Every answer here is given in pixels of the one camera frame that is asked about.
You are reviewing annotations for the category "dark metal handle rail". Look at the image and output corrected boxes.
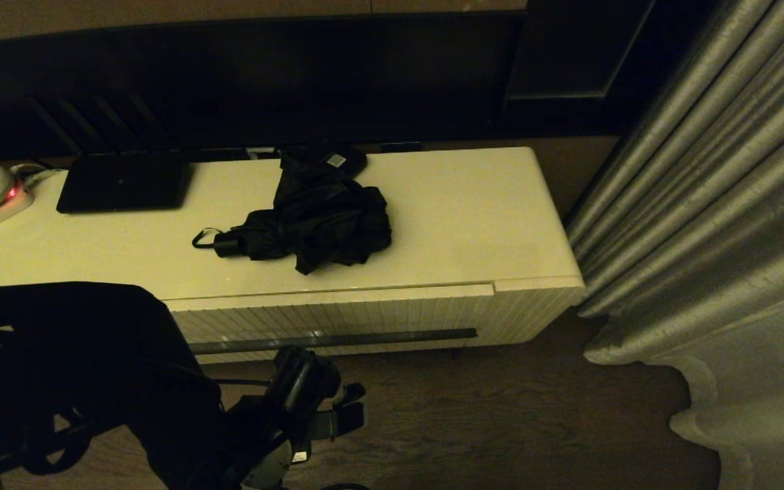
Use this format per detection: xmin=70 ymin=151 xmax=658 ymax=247
xmin=188 ymin=328 xmax=478 ymax=356

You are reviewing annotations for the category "black television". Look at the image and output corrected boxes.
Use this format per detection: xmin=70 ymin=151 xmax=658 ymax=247
xmin=0 ymin=12 xmax=529 ymax=167

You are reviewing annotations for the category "white sheer curtain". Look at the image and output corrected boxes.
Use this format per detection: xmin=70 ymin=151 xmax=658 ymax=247
xmin=668 ymin=286 xmax=784 ymax=490

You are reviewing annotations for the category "cream fluted drawer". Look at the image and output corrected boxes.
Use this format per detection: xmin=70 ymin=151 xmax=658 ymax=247
xmin=167 ymin=284 xmax=496 ymax=365

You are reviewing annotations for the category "white low cabinet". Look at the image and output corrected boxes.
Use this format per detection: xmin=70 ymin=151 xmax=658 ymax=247
xmin=0 ymin=146 xmax=587 ymax=365

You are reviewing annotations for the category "small black square box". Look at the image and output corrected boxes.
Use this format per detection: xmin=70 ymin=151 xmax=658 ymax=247
xmin=283 ymin=142 xmax=370 ymax=180

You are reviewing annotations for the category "white power strip red light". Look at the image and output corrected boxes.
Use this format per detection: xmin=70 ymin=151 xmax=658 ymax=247
xmin=0 ymin=182 xmax=36 ymax=229

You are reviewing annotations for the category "white power cord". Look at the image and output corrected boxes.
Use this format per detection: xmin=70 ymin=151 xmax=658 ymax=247
xmin=10 ymin=161 xmax=67 ymax=189

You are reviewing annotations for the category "black umbrella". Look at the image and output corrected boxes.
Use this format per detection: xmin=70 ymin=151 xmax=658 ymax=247
xmin=192 ymin=153 xmax=393 ymax=276

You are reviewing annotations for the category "black flat set-top box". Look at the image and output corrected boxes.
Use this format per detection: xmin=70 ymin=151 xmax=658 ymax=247
xmin=56 ymin=152 xmax=196 ymax=215

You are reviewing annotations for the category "grey textured curtain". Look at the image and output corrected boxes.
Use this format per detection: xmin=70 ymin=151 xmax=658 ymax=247
xmin=564 ymin=0 xmax=784 ymax=372

